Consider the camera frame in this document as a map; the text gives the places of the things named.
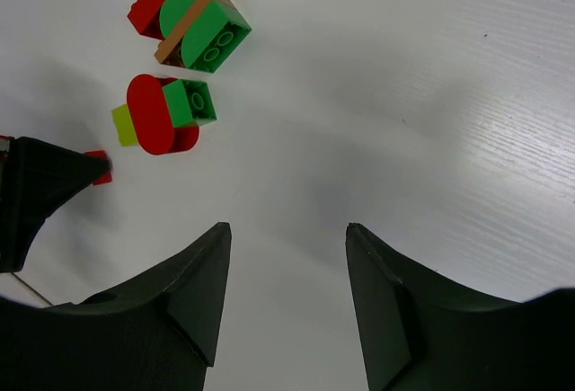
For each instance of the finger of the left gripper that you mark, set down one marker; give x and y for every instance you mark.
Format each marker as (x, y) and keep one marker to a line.
(37, 178)

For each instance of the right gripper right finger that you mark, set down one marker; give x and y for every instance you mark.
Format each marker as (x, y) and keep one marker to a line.
(420, 330)

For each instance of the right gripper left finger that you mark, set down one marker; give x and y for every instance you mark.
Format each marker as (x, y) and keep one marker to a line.
(156, 331)

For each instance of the small red lego piece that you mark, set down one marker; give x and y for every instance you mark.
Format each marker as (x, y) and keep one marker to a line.
(105, 175)

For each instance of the lime lego brick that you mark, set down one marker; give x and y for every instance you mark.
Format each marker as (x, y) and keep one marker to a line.
(124, 125)

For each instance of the red round lego piece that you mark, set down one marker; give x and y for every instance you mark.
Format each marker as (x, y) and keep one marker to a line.
(151, 118)

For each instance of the green lego piece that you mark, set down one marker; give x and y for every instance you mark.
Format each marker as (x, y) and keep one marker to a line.
(189, 103)

